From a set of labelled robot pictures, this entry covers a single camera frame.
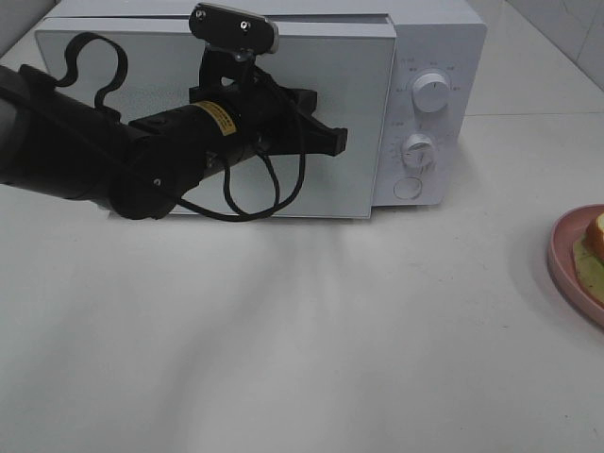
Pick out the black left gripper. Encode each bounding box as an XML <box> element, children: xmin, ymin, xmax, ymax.
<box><xmin>188</xmin><ymin>3</ymin><xmax>348</xmax><ymax>157</ymax></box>

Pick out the white timer knob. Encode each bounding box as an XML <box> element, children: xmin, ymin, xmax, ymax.
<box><xmin>402</xmin><ymin>133</ymin><xmax>435</xmax><ymax>169</ymax></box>

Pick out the pink plate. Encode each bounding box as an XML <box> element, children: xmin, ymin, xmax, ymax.
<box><xmin>547</xmin><ymin>204</ymin><xmax>603</xmax><ymax>328</ymax></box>

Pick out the sandwich with white bread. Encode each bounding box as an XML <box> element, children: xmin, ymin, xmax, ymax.
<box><xmin>573</xmin><ymin>213</ymin><xmax>603</xmax><ymax>306</ymax></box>

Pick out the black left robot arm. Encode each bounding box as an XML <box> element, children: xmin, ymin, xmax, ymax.
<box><xmin>1</xmin><ymin>3</ymin><xmax>347</xmax><ymax>223</ymax></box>

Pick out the upper white power knob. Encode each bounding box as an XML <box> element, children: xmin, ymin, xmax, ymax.
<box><xmin>411</xmin><ymin>70</ymin><xmax>451</xmax><ymax>113</ymax></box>

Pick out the white microwave oven body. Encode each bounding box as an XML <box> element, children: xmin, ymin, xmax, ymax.
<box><xmin>38</xmin><ymin>1</ymin><xmax>487</xmax><ymax>217</ymax></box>

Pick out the round white door button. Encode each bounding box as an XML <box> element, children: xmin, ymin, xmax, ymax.
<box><xmin>393</xmin><ymin>176</ymin><xmax>423</xmax><ymax>200</ymax></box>

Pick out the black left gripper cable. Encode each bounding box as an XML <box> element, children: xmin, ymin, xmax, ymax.
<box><xmin>54</xmin><ymin>31</ymin><xmax>309</xmax><ymax>222</ymax></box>

